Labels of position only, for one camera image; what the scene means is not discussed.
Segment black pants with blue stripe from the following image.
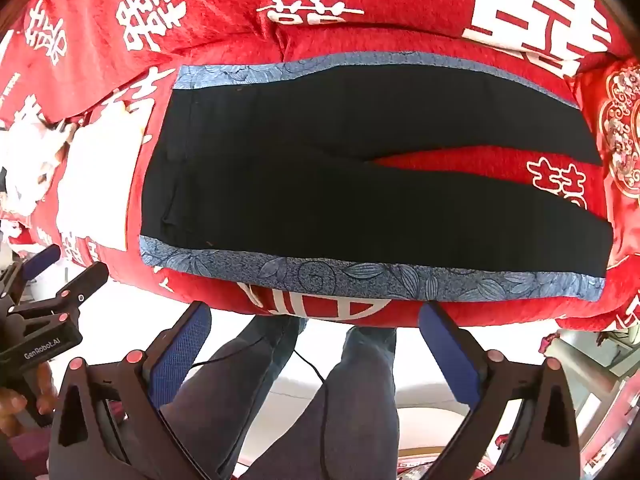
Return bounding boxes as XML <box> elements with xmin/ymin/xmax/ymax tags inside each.
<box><xmin>139</xmin><ymin>52</ymin><xmax>613</xmax><ymax>302</ymax></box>

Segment person's left hand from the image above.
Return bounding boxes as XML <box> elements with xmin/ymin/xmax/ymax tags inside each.
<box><xmin>0</xmin><ymin>363</ymin><xmax>58</xmax><ymax>438</ymax></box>

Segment glass side table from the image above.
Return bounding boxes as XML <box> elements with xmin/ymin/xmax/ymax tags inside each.
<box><xmin>539</xmin><ymin>326</ymin><xmax>639</xmax><ymax>479</ymax></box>

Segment person's left jeans leg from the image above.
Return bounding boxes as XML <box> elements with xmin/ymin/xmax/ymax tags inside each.
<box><xmin>162</xmin><ymin>316</ymin><xmax>306</xmax><ymax>479</ymax></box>

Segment person's jeans leg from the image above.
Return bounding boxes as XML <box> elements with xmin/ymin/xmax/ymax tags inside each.
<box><xmin>162</xmin><ymin>316</ymin><xmax>306</xmax><ymax>479</ymax></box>
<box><xmin>243</xmin><ymin>327</ymin><xmax>399</xmax><ymax>480</ymax></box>

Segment person's right jeans leg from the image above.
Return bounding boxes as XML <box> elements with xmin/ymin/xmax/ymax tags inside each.
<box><xmin>243</xmin><ymin>327</ymin><xmax>399</xmax><ymax>480</ymax></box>

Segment red sofa cover white characters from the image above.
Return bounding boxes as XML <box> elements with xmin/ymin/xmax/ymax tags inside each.
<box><xmin>1</xmin><ymin>0</ymin><xmax>630</xmax><ymax>330</ymax></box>

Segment red embroidered cushion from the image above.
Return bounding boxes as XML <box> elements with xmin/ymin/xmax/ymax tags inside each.
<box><xmin>570</xmin><ymin>58</ymin><xmax>639</xmax><ymax>332</ymax></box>

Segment thin black cable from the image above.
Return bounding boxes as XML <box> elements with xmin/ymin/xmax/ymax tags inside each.
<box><xmin>188</xmin><ymin>334</ymin><xmax>331</xmax><ymax>480</ymax></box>

